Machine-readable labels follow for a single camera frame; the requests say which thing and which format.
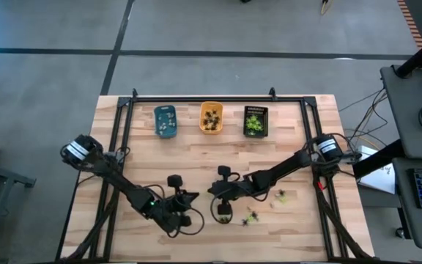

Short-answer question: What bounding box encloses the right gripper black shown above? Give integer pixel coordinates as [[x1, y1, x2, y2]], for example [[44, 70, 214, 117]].
[[207, 165, 256, 216]]

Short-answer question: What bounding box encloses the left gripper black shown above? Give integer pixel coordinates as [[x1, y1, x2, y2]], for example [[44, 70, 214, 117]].
[[159, 174, 200, 235]]

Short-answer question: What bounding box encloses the yellow plastic bin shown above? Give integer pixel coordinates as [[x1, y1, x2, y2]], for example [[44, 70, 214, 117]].
[[199, 101, 224, 135]]

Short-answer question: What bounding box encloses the black slotted plastic basket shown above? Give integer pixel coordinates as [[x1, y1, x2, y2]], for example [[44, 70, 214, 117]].
[[243, 106, 270, 139]]

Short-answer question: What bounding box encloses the teal plastic bin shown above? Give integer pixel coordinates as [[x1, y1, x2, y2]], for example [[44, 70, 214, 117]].
[[153, 105, 178, 139]]

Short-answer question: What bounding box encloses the white paper sheet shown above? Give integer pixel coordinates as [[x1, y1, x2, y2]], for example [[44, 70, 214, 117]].
[[355, 145, 397, 195]]

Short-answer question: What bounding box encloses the black diagonal desk beam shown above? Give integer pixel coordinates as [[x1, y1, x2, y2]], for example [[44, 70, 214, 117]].
[[352, 139, 404, 180]]

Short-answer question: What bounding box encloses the grey keyboard desk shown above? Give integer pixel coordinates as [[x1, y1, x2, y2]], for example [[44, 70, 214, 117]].
[[392, 157, 422, 251]]

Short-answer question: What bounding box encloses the large grey desk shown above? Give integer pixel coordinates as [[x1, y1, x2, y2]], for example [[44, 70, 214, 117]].
[[380, 65, 422, 161]]

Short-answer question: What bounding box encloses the black diagonal pole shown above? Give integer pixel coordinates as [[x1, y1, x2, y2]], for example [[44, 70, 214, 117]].
[[394, 28, 422, 78]]

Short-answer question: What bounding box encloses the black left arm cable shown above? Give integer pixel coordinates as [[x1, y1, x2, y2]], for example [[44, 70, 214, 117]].
[[143, 182, 206, 238]]

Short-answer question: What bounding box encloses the grey cable connector box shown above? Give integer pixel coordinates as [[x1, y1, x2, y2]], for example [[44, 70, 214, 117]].
[[338, 150, 363, 165]]

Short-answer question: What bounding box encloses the black cable bundle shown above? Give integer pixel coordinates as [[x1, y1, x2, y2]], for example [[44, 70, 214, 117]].
[[338, 87, 390, 147]]

